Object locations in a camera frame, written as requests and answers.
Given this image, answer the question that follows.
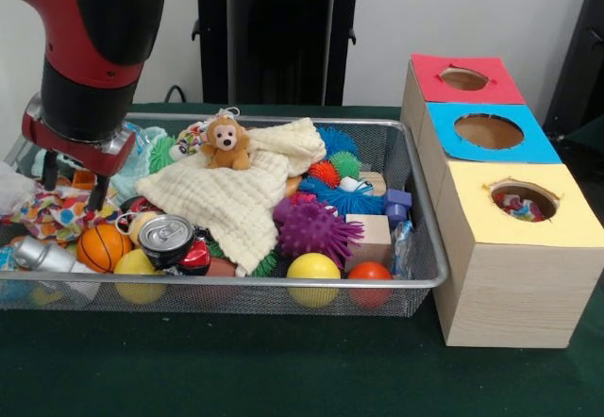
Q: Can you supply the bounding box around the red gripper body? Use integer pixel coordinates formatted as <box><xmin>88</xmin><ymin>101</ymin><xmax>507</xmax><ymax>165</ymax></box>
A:
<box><xmin>21</xmin><ymin>114</ymin><xmax>138</xmax><ymax>180</ymax></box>

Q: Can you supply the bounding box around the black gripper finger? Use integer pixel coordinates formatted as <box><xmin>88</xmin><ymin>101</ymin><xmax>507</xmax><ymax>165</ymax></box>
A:
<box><xmin>87</xmin><ymin>173</ymin><xmax>111</xmax><ymax>213</ymax></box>
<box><xmin>42</xmin><ymin>149</ymin><xmax>61</xmax><ymax>192</ymax></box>

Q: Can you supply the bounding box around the cloth with coloured dots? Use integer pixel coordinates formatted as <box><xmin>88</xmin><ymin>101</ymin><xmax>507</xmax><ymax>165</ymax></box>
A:
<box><xmin>0</xmin><ymin>159</ymin><xmax>122</xmax><ymax>243</ymax></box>

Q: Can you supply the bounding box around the white cloth with confetti print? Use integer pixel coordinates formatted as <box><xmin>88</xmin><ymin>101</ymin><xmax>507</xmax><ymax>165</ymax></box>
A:
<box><xmin>493</xmin><ymin>190</ymin><xmax>558</xmax><ymax>223</ymax></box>

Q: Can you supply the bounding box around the silver mesh bin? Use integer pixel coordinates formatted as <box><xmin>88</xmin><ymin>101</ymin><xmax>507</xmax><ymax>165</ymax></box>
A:
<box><xmin>0</xmin><ymin>110</ymin><xmax>449</xmax><ymax>318</ymax></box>

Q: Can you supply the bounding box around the wooden box with three holes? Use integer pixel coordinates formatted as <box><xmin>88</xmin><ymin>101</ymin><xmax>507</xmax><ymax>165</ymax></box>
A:
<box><xmin>399</xmin><ymin>53</ymin><xmax>604</xmax><ymax>350</ymax></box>

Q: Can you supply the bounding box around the mint green cloth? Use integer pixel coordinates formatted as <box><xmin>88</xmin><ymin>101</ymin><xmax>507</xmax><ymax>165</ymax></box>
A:
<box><xmin>32</xmin><ymin>126</ymin><xmax>169</xmax><ymax>206</ymax></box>

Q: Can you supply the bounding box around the orange toy basketball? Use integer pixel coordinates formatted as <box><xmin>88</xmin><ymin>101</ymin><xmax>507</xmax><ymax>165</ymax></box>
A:
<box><xmin>76</xmin><ymin>223</ymin><xmax>134</xmax><ymax>275</ymax></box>

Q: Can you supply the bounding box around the clear plastic bottle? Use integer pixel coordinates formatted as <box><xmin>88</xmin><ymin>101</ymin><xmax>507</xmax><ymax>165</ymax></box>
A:
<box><xmin>125</xmin><ymin>122</ymin><xmax>147</xmax><ymax>163</ymax></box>

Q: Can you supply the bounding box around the black soda can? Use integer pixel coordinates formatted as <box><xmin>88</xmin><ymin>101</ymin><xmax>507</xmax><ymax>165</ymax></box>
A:
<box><xmin>138</xmin><ymin>213</ymin><xmax>195</xmax><ymax>271</ymax></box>

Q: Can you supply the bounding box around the cream waffle cloth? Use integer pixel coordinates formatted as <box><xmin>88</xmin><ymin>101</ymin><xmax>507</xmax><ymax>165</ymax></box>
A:
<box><xmin>135</xmin><ymin>115</ymin><xmax>329</xmax><ymax>276</ymax></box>

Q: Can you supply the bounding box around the brown monkey plush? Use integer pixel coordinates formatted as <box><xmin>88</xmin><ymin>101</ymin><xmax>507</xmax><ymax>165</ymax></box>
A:
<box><xmin>200</xmin><ymin>114</ymin><xmax>252</xmax><ymax>172</ymax></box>

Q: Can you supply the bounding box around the purple spiky ball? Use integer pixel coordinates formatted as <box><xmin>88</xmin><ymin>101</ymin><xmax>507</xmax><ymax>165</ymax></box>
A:
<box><xmin>273</xmin><ymin>197</ymin><xmax>365</xmax><ymax>260</ymax></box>

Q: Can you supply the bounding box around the dark green table cloth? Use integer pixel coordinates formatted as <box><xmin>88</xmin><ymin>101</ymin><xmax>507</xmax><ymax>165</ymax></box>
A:
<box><xmin>0</xmin><ymin>101</ymin><xmax>604</xmax><ymax>417</ymax></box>

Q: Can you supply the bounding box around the yellow ball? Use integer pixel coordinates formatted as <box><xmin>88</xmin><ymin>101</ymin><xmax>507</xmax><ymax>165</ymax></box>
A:
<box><xmin>286</xmin><ymin>252</ymin><xmax>342</xmax><ymax>309</ymax></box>

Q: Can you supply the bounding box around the red ball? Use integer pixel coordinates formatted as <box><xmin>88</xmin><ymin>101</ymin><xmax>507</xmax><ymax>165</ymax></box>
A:
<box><xmin>347</xmin><ymin>261</ymin><xmax>394</xmax><ymax>309</ymax></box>

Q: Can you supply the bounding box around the black cable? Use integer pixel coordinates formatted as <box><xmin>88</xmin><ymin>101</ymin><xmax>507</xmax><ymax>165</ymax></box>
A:
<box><xmin>163</xmin><ymin>85</ymin><xmax>190</xmax><ymax>105</ymax></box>

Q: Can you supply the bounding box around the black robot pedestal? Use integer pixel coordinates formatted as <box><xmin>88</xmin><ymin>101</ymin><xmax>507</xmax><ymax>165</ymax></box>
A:
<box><xmin>181</xmin><ymin>0</ymin><xmax>381</xmax><ymax>107</ymax></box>

